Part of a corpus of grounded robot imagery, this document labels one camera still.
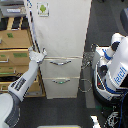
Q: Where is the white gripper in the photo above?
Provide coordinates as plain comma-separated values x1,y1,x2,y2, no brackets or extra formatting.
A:
28,47,47,64

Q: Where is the white fridge door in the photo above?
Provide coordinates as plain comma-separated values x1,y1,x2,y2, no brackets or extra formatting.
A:
24,0,92,57

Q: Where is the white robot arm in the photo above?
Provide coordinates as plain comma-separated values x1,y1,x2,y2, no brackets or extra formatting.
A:
0,49,47,128

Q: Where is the white fridge body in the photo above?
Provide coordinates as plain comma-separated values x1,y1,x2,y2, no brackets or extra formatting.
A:
23,0,93,100

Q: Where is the wooden drawer cabinet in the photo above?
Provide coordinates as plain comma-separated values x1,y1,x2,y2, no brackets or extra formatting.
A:
0,17,42,97

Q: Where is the green android sticker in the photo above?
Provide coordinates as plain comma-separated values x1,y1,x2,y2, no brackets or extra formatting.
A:
37,2,49,17

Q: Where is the grey device on shelf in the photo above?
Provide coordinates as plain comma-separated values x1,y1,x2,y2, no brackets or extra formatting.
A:
0,5,26,17

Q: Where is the white blue robot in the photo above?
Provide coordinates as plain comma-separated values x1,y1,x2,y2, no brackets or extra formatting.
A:
92,33,128,105

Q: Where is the upper fridge drawer handle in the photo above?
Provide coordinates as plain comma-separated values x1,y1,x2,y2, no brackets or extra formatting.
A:
50,60,71,65

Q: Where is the fridge drawer handle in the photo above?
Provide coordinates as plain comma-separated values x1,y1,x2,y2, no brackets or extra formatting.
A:
50,60,71,65
52,79,70,84

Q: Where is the lower fridge drawer handle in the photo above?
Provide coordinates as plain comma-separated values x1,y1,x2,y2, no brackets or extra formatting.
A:
52,79,70,84

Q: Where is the cable loop on floor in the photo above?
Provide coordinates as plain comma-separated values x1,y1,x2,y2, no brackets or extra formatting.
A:
78,78,93,94

